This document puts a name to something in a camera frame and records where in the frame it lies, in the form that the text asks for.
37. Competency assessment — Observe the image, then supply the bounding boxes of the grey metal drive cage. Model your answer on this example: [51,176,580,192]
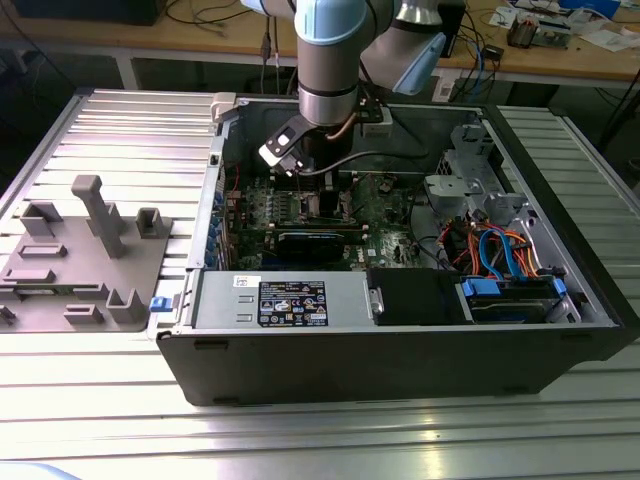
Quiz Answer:
[422,122,506,214]

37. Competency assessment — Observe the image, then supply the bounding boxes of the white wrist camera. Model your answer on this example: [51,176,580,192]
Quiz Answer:
[362,105,394,137]
[258,123,307,169]

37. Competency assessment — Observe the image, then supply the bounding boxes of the orange power wire bundle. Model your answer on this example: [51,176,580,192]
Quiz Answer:
[502,227,542,279]

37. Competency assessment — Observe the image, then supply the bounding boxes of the RAM slot white latches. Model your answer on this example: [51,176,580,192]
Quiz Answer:
[268,176,359,185]

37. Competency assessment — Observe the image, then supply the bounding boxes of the black camera cable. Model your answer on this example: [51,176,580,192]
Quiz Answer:
[293,149,432,176]

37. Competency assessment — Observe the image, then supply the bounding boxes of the black box on desk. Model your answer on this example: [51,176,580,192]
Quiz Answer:
[12,0,161,27]

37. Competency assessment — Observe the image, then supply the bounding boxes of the RAM slot black latches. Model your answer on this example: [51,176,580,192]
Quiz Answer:
[273,180,357,189]
[273,172,357,180]

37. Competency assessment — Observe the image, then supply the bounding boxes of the red orange wire bundle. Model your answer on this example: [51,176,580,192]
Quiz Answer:
[438,215,482,269]

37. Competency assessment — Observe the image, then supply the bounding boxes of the blue flat data wire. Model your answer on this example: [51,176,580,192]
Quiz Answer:
[477,225,516,282]

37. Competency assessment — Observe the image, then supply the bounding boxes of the black finned heat sink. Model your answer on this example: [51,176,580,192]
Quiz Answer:
[507,14,540,50]

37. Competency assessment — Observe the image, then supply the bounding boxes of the wooden desk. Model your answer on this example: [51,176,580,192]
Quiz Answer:
[0,0,640,84]

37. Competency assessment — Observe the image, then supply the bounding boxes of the hard disk in blue carrier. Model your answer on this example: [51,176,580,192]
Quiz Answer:
[460,276,569,325]

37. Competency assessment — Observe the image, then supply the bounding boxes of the green motherboard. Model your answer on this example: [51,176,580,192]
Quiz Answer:
[223,168,444,275]

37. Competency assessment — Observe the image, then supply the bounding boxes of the grey plastic parts rack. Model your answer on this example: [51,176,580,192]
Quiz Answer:
[0,174,175,335]

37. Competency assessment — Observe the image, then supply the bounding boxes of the CPU socket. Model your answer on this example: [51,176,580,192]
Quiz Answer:
[298,191,354,221]

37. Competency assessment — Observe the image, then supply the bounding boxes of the black graphics card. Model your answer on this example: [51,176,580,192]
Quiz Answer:
[276,228,347,265]

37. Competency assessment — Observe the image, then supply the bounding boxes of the black open PC case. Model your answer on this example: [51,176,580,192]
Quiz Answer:
[155,92,640,409]

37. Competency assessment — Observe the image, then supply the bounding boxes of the white paper sheet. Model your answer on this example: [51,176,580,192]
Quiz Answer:
[582,27,639,52]

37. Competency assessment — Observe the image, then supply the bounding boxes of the beige case latch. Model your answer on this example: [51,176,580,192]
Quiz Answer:
[210,92,237,124]

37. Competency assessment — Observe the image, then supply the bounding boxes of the grey power supply unit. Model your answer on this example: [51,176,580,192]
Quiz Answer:
[192,269,375,331]

